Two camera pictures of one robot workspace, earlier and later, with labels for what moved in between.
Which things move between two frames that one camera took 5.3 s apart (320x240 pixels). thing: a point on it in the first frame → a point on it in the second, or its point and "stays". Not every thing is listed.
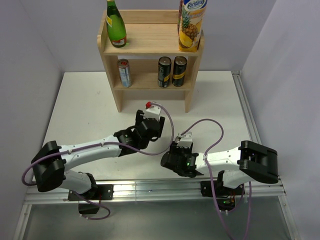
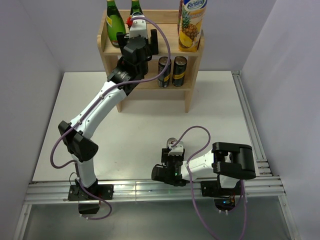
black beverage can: x=164 y=65 stays
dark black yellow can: x=179 y=71 stays
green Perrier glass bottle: x=116 y=28 stays
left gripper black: x=139 y=117 → x=153 y=44
